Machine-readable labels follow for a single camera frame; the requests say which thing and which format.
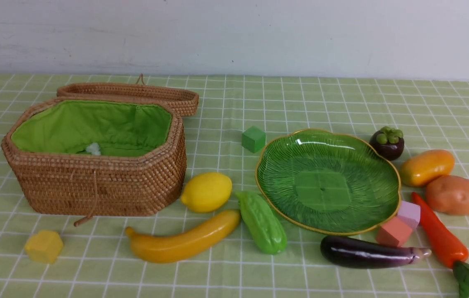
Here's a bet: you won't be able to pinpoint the yellow toy lemon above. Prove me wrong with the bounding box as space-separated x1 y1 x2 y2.
180 172 232 213

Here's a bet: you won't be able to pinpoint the green toy bitter gourd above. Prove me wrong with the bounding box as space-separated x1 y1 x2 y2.
235 191 288 255

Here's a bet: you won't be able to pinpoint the yellow toy banana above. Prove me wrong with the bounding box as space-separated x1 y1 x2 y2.
125 209 242 264

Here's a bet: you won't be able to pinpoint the purple toy eggplant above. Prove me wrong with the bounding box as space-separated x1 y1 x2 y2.
320 236 432 269

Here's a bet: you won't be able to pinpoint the orange toy mango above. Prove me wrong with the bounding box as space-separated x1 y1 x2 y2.
399 149 455 188

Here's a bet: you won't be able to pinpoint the brown toy potato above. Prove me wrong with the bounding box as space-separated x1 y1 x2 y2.
425 175 469 216

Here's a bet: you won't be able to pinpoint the orange toy carrot green leaves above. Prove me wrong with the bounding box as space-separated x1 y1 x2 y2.
411 192 469 298

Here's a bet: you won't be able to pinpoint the green foam cube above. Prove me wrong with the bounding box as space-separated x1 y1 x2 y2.
241 126 266 153

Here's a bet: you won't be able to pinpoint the woven wicker basket lid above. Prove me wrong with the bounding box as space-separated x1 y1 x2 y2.
56 74 200 116

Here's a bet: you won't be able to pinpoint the green leaf glass plate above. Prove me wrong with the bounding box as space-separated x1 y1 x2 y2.
255 129 402 236

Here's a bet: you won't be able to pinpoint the dark purple toy mangosteen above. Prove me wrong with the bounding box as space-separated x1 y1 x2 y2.
369 126 404 161

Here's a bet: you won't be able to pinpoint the green checkered tablecloth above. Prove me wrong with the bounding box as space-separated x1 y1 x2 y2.
0 74 469 298

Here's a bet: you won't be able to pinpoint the woven wicker basket green lining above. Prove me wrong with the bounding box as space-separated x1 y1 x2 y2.
1 97 187 227

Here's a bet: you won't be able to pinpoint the salmon pink foam block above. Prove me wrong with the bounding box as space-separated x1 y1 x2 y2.
375 217 413 247

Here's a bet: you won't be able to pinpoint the light purple foam block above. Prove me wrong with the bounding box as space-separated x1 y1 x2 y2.
396 201 421 230

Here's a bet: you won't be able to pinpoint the yellow foam block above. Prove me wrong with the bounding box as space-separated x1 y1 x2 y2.
24 230 64 264

